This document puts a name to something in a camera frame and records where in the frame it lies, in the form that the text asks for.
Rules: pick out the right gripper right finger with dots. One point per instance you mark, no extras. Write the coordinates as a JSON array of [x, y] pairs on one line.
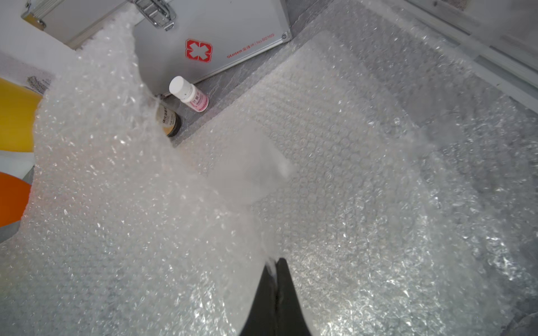
[[289, 316]]

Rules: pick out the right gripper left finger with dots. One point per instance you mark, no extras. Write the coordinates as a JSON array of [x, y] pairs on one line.
[[262, 318]]

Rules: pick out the clear bubble wrap sheet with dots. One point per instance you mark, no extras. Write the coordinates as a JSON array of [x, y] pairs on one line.
[[370, 251], [121, 236], [481, 157]]

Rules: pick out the orange glass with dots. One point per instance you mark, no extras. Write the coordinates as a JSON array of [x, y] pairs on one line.
[[14, 198]]

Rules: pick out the amber glass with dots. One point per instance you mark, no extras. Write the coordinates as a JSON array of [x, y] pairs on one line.
[[18, 110]]

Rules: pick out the brown bottle orange cap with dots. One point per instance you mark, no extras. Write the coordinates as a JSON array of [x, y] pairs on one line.
[[169, 120]]

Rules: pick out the small white bottle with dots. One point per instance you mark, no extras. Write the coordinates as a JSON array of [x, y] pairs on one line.
[[189, 94]]

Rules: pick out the silver aluminium case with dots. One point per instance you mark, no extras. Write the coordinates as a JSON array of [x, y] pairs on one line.
[[193, 39]]

